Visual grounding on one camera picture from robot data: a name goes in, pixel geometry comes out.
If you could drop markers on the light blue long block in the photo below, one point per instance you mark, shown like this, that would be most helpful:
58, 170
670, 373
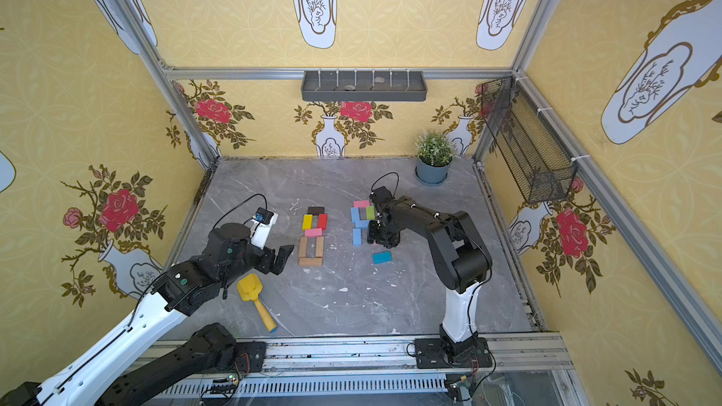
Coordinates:
355, 216

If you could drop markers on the light blue short block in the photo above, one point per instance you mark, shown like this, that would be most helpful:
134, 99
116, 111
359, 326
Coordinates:
357, 237

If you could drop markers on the yellow toy shovel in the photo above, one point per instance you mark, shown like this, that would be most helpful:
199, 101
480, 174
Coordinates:
250, 288

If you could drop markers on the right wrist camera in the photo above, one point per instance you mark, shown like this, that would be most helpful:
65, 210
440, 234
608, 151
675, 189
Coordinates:
380, 197

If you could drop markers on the green block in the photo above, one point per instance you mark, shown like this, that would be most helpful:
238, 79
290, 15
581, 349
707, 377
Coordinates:
370, 213

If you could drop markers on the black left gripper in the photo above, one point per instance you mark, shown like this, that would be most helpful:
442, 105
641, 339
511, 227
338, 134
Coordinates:
270, 257

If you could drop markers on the natural wood block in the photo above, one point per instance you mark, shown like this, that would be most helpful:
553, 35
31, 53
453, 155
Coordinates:
310, 262
320, 247
303, 248

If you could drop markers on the blue plant pot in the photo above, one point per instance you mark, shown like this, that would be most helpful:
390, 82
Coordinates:
430, 175

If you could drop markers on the aluminium rail frame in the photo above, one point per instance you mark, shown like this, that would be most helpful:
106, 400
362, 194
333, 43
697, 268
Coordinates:
366, 365

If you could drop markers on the grey wall shelf tray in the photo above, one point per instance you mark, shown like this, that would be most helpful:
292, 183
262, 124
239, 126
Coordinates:
356, 85

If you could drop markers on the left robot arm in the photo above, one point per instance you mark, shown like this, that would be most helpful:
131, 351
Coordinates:
101, 376

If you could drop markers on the teal block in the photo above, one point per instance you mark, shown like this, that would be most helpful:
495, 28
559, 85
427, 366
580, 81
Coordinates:
382, 257

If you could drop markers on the red block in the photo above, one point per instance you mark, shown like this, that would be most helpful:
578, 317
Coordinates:
322, 222

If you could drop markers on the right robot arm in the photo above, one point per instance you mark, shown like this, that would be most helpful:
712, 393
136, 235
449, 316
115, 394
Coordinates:
461, 259

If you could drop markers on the yellow block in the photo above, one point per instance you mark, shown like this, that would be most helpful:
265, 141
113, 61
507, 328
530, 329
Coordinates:
307, 222

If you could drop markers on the green artificial plant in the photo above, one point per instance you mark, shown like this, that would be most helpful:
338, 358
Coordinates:
434, 149

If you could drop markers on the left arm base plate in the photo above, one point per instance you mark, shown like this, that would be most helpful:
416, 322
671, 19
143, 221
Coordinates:
248, 357

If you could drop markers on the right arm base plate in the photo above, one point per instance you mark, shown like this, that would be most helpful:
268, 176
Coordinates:
443, 353

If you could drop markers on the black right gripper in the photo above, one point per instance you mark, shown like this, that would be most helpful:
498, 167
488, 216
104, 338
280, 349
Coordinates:
381, 231

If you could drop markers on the black wire mesh basket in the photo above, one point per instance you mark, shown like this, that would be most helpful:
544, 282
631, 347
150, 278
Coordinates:
540, 165

